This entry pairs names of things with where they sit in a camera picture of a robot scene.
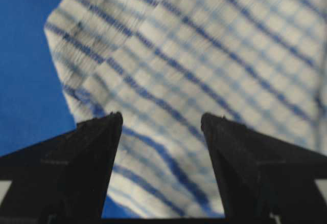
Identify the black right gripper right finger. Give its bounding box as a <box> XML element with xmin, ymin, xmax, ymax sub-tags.
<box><xmin>201</xmin><ymin>113</ymin><xmax>326</xmax><ymax>223</ymax></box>

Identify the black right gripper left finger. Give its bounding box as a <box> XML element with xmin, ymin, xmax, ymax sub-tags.
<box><xmin>1</xmin><ymin>112</ymin><xmax>123</xmax><ymax>223</ymax></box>

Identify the white blue striped towel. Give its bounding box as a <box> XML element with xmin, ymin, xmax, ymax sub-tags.
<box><xmin>44</xmin><ymin>0</ymin><xmax>326</xmax><ymax>218</ymax></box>

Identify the blue table cloth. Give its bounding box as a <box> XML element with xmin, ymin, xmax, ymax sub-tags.
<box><xmin>0</xmin><ymin>0</ymin><xmax>133</xmax><ymax>219</ymax></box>

